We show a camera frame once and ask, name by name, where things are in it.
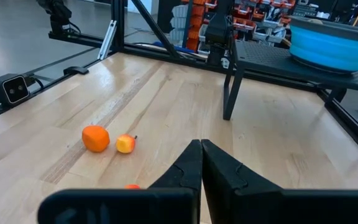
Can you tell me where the storage bin rack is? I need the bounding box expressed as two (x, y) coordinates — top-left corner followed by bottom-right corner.
(169, 0), (295, 56)

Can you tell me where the black clamp with cable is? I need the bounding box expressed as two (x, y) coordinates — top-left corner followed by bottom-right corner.
(35, 0), (82, 35)

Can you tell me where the black boxy depth camera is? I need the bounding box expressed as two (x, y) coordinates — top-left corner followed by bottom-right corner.
(0, 73), (32, 108)

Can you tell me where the silver aluminium bar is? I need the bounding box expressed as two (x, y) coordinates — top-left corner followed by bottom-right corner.
(97, 19), (118, 61)

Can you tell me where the blue grey collapsible colander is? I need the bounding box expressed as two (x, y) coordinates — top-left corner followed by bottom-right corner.
(288, 14), (358, 75)

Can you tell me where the black edge clip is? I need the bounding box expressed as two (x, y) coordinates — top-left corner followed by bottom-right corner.
(63, 65), (90, 76)

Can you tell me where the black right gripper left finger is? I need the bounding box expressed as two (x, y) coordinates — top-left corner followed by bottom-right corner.
(37, 139), (203, 224)

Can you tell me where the black mesh shelf riser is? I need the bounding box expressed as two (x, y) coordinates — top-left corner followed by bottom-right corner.
(222, 39), (358, 121)

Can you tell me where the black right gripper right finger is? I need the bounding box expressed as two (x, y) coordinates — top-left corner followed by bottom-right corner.
(201, 139), (358, 224)

